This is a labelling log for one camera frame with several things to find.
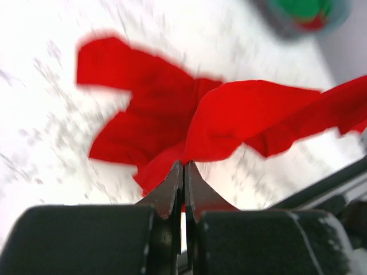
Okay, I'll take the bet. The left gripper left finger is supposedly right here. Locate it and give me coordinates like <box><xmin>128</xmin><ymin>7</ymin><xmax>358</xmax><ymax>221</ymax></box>
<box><xmin>137</xmin><ymin>162</ymin><xmax>182</xmax><ymax>274</ymax></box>

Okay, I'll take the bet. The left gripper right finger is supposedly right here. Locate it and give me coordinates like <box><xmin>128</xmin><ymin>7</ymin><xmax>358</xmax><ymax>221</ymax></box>
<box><xmin>183</xmin><ymin>162</ymin><xmax>238</xmax><ymax>274</ymax></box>

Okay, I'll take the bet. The red t shirt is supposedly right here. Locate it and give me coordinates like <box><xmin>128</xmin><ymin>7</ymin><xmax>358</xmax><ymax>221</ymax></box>
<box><xmin>294</xmin><ymin>6</ymin><xmax>331</xmax><ymax>30</ymax></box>
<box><xmin>76</xmin><ymin>36</ymin><xmax>366</xmax><ymax>194</ymax></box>

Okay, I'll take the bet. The blue plastic basin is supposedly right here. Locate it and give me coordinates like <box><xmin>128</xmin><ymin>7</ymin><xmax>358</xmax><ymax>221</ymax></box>
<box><xmin>251</xmin><ymin>0</ymin><xmax>351</xmax><ymax>40</ymax></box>

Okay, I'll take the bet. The red t shirt in basin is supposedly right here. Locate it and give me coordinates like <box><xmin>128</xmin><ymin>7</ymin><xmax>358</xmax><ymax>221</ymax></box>
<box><xmin>294</xmin><ymin>6</ymin><xmax>331</xmax><ymax>30</ymax></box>

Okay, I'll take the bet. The green t shirt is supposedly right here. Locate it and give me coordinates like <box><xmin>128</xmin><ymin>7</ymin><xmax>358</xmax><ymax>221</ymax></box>
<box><xmin>274</xmin><ymin>0</ymin><xmax>326</xmax><ymax>17</ymax></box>

